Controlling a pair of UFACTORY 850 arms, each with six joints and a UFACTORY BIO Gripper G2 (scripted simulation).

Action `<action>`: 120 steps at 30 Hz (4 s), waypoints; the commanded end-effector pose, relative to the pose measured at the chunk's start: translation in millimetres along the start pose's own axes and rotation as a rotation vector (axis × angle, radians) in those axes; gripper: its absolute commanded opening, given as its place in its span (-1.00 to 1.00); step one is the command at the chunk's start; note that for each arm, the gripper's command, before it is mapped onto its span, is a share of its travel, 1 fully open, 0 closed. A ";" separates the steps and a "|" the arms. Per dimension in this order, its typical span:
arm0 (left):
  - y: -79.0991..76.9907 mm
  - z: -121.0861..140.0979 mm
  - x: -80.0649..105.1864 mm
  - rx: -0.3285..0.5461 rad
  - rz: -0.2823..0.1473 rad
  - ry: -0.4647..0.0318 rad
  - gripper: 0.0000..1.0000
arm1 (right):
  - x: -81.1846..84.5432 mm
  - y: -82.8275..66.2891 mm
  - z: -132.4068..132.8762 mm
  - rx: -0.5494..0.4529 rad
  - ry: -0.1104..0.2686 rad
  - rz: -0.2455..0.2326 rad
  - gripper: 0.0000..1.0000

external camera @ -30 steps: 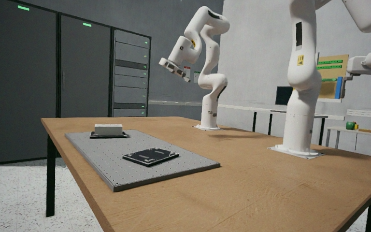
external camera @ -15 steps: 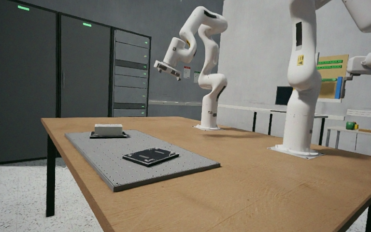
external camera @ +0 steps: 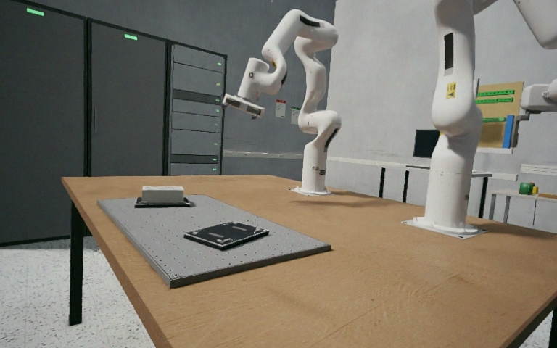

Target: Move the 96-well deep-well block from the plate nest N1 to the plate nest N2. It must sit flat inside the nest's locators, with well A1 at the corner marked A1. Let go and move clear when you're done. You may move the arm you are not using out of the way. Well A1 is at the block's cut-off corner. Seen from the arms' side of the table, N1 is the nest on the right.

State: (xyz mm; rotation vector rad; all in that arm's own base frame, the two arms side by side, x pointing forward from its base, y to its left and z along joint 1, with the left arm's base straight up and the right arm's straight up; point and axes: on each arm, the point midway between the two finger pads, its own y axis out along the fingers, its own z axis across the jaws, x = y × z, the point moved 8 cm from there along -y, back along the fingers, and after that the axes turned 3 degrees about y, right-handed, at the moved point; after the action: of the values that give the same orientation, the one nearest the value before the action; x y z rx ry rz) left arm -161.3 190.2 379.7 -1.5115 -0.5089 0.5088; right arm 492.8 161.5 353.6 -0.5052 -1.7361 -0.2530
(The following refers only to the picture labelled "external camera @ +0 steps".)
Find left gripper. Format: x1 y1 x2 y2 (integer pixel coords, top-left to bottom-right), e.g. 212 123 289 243
510 84 557 148

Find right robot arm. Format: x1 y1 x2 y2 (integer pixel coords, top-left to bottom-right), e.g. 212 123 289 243
238 9 342 195

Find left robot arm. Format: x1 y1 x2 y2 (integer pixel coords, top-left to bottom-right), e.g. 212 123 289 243
413 0 557 235

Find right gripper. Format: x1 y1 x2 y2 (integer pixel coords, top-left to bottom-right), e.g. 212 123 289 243
221 94 265 120

